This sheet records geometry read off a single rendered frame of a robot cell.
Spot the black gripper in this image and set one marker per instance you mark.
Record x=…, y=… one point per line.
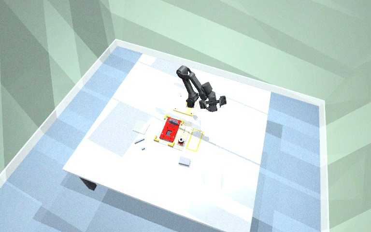
x=212, y=101

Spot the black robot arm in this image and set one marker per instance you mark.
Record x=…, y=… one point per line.
x=203, y=89

